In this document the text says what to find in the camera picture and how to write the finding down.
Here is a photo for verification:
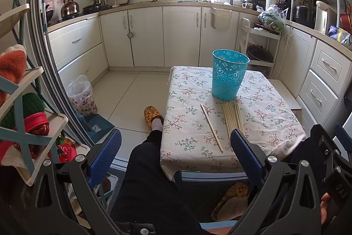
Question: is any single wooden chopstick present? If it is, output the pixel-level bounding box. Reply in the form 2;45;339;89
200;104;224;153

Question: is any person's right hand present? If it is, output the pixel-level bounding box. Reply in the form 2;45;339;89
320;193;331;225

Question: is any bundle of wooden chopsticks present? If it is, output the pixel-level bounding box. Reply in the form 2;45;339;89
221;101;245;137

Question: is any yellow floral slipper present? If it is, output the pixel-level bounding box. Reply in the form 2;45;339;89
144;105;164;131

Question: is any floral white tablecloth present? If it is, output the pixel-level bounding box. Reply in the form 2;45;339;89
161;66;306;180

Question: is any person's black trouser leg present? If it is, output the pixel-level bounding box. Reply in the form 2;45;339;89
111;130;208;234

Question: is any floor bin with plastic bag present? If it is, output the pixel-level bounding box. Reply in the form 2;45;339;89
66;74;98;117

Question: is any white stool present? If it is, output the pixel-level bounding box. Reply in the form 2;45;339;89
268;79;301;112

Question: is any white storage rack left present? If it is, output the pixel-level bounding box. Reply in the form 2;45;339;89
0;0;69;187

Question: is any teal perforated plastic basket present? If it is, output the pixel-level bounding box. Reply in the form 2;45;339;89
212;49;250;101

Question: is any black pan in cart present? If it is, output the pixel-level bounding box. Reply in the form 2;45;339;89
247;45;273;62

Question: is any white rolling shelf cart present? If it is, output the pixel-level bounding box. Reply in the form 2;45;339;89
236;17;281;78

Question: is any green vegetables plastic bag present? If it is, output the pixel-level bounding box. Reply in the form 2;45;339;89
258;4;288;33

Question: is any white hanging trash bin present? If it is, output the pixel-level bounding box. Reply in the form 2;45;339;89
211;8;233;30

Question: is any copper kettle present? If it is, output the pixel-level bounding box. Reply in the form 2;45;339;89
61;0;79;18

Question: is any white electric kettle jug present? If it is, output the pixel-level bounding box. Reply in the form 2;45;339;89
314;1;337;35

